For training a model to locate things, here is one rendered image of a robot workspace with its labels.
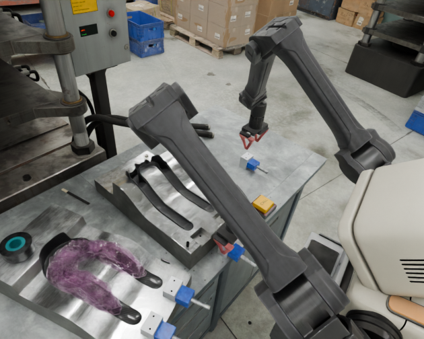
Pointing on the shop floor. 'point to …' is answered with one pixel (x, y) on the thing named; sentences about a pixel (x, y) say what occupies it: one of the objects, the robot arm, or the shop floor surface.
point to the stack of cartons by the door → (356, 13)
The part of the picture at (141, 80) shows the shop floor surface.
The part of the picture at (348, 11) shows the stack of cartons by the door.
